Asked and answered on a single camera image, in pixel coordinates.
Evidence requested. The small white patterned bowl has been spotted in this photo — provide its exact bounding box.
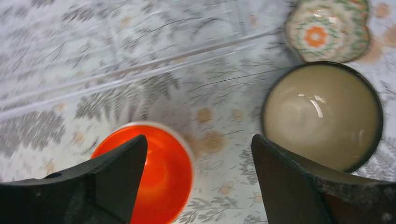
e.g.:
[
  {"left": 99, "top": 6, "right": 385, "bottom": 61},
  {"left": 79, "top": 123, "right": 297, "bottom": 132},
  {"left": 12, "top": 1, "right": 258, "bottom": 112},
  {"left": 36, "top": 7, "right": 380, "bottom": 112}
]
[{"left": 284, "top": 0, "right": 371, "bottom": 63}]

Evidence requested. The floral table mat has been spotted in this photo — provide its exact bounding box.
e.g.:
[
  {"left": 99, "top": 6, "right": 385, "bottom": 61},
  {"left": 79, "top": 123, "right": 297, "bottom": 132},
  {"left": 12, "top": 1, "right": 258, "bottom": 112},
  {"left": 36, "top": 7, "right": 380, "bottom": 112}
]
[{"left": 0, "top": 0, "right": 396, "bottom": 224}]

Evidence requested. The white and teal bowl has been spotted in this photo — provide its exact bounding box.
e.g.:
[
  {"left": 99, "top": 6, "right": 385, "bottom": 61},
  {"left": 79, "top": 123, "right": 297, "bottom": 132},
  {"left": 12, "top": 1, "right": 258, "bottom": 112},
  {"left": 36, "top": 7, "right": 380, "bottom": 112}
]
[{"left": 261, "top": 61, "right": 384, "bottom": 173}]

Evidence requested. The white wire dish rack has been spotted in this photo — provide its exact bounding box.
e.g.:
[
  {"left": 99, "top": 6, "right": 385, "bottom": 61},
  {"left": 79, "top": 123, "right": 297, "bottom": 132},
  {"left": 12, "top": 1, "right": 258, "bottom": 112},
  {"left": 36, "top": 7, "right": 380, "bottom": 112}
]
[{"left": 0, "top": 0, "right": 289, "bottom": 120}]

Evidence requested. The orange bowl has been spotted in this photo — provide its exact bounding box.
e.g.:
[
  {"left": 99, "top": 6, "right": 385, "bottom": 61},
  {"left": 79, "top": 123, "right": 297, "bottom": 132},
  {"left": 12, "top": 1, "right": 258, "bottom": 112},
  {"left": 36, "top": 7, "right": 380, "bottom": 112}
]
[{"left": 91, "top": 121, "right": 194, "bottom": 224}]

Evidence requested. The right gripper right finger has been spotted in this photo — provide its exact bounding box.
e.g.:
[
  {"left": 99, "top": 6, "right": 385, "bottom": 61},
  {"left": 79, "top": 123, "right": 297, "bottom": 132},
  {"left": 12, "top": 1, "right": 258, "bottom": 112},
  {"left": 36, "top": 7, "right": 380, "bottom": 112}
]
[{"left": 251, "top": 134, "right": 396, "bottom": 224}]

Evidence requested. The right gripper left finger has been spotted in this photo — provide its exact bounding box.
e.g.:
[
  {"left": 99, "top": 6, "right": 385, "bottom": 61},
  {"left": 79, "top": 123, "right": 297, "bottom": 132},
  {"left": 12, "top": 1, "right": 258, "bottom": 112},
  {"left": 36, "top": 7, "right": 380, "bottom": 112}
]
[{"left": 0, "top": 135, "right": 148, "bottom": 224}]

